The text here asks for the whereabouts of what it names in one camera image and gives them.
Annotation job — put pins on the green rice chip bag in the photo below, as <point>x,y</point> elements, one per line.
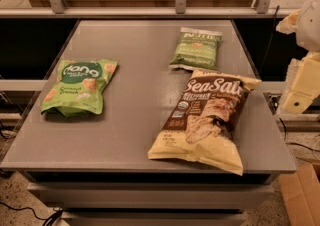
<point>79,87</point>

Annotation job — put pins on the cardboard box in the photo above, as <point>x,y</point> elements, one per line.
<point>301,195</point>

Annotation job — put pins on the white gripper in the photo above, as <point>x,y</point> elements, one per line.
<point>310,28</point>

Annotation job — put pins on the green jalapeno chip bag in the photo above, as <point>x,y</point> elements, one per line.
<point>196,48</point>

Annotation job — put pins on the sea salt chip bag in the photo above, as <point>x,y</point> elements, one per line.
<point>200,127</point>

